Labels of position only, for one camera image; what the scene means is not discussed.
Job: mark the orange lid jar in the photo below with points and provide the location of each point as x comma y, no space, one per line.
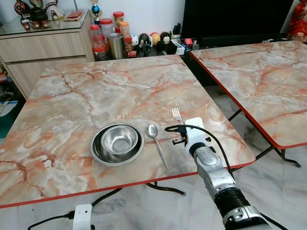
124,29

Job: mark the light wood cabinet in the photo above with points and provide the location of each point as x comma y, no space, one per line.
43,48

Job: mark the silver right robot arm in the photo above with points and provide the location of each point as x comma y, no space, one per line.
213,170

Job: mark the red lid snack jar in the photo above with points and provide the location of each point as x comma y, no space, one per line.
118,17

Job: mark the marble pattern folding table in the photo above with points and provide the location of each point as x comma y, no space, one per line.
259,81
72,96

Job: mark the trophy cup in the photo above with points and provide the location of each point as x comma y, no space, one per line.
96,10

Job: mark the tall red lid jar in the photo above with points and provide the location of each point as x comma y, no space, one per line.
106,28

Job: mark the steel bowl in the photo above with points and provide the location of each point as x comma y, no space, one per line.
119,140

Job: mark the steel tumbler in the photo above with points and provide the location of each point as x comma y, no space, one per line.
115,47

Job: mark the black television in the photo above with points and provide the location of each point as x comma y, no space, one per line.
235,17

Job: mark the low red lid jar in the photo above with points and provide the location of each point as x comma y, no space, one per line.
99,53

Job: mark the steel fork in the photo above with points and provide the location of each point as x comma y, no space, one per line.
177,115

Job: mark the flat red box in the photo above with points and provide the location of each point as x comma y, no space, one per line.
75,15

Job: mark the steel spoon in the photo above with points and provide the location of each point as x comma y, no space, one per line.
152,130

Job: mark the yellow figurine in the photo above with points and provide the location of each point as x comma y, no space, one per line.
155,38

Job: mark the dark tea set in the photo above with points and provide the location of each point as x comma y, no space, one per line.
36,14

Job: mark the black figurine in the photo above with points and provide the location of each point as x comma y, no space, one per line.
144,40

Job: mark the wide steel plate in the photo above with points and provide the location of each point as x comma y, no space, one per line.
98,155

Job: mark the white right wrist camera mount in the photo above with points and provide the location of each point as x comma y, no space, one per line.
195,128

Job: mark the red figure statue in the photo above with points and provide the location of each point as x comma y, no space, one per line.
300,21

